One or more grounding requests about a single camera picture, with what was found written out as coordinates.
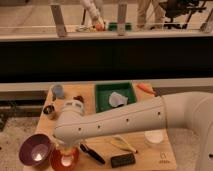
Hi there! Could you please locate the orange apple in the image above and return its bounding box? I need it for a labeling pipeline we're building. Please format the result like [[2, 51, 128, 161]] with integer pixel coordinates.
[[61, 156, 72, 167]]

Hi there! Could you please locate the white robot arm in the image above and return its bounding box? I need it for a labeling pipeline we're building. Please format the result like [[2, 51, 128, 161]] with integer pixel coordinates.
[[53, 92, 213, 171]]

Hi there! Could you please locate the red bowl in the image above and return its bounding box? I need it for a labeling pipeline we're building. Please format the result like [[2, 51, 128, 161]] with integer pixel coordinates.
[[49, 148, 79, 171]]

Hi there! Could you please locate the purple bowl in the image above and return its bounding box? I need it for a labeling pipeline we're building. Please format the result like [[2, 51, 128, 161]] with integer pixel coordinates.
[[19, 134, 52, 167]]

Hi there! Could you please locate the small metal cup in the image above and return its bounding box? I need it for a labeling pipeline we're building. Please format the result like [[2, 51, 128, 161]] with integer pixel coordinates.
[[43, 105, 56, 120]]

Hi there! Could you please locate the dark red grapes bunch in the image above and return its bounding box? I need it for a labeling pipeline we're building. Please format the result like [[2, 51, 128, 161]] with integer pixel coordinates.
[[74, 96, 84, 102]]

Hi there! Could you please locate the black rectangular block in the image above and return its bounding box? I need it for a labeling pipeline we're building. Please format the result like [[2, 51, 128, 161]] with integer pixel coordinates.
[[110, 153, 135, 168]]

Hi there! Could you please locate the blue-grey cup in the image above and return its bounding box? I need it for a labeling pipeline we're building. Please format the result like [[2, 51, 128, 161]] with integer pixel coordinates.
[[51, 84, 64, 99]]

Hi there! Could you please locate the grey crumpled cloth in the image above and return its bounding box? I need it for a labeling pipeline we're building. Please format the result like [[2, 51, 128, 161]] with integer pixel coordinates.
[[109, 92, 128, 107]]

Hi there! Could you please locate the green plastic tray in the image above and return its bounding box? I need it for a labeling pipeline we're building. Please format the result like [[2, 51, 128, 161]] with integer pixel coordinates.
[[94, 82, 137, 113]]

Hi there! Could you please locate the white round lid container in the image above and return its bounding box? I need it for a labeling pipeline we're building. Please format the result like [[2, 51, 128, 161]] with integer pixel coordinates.
[[144, 130, 164, 145]]

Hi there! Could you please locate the orange carrot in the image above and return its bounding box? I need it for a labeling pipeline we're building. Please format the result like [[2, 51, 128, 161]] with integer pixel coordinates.
[[137, 83, 156, 95]]

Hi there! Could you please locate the green box in background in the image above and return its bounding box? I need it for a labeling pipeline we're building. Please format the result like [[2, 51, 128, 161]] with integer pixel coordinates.
[[108, 22, 132, 31]]

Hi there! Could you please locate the black office chair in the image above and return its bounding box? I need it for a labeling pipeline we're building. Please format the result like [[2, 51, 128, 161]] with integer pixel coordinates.
[[161, 0, 207, 29]]

